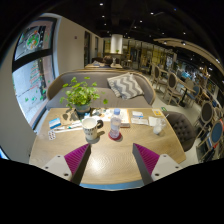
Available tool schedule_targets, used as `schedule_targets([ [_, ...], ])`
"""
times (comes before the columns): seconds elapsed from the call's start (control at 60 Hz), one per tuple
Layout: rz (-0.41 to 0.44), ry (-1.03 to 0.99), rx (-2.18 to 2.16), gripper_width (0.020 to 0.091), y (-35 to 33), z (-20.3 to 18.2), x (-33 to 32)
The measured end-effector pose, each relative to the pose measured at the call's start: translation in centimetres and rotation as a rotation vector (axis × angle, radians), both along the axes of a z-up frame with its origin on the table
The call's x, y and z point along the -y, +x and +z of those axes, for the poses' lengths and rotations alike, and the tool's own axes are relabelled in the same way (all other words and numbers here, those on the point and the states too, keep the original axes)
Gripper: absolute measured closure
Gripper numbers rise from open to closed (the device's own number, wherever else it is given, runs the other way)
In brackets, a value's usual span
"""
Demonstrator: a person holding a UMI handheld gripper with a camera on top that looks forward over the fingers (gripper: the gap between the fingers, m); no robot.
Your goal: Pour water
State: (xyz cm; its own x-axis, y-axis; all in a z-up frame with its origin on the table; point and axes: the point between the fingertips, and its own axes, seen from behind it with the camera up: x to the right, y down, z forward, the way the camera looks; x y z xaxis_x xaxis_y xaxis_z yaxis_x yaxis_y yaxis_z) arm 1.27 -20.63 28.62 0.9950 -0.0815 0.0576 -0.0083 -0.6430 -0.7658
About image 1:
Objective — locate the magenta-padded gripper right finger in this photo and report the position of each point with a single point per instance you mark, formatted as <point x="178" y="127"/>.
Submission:
<point x="148" y="159"/>

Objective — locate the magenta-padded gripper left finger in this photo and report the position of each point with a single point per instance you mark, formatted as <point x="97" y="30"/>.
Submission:
<point x="75" y="159"/>

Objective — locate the clear bottle with blue cap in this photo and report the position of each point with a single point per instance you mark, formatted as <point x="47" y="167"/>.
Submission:
<point x="115" y="125"/>

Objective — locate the white and green pen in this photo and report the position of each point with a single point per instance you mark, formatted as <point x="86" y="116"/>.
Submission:
<point x="66" y="128"/>

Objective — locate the pill blister pack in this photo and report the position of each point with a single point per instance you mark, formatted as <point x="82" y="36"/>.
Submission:
<point x="52" y="135"/>

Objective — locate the crumpled clear plastic cup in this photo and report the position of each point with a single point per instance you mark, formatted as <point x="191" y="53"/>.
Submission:
<point x="158" y="126"/>

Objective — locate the flat round red coaster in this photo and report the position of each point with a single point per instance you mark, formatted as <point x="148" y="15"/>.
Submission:
<point x="119" y="138"/>

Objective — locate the white napkin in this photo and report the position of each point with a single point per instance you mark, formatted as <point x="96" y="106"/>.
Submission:
<point x="152" y="120"/>

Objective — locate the small blue box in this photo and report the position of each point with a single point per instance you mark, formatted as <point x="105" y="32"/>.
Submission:
<point x="55" y="123"/>

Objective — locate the grey tufted chair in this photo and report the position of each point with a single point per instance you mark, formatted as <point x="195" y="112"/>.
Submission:
<point x="181" y="128"/>

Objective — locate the small blue white carton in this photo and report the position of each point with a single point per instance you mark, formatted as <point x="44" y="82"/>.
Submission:
<point x="87" y="115"/>

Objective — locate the blue and white card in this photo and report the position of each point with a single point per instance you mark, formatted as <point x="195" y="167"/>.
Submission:
<point x="137" y="114"/>

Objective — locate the yellow card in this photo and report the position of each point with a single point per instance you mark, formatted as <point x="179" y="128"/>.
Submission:
<point x="157" y="112"/>

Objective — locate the white printed leaflet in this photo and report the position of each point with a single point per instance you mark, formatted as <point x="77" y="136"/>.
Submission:
<point x="106" y="115"/>

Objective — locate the green potted plant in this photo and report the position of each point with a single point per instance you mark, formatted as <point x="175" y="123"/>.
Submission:
<point x="81" y="93"/>

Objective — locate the grey white chevron pillow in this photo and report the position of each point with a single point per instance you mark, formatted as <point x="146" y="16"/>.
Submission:
<point x="126" y="86"/>

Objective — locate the group of wooden chairs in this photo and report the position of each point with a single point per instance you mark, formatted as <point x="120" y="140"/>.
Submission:
<point x="172" y="81"/>

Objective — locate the large decorated window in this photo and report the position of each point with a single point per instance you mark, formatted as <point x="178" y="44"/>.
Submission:
<point x="33" y="76"/>

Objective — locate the person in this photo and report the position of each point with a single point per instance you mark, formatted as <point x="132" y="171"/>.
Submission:
<point x="107" y="61"/>

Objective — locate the group of ceiling lights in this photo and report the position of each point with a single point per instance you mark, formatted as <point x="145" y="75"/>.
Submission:
<point x="151" y="13"/>

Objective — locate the grey sofa with wooden frame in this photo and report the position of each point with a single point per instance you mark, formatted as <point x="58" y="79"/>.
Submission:
<point x="96" y="78"/>

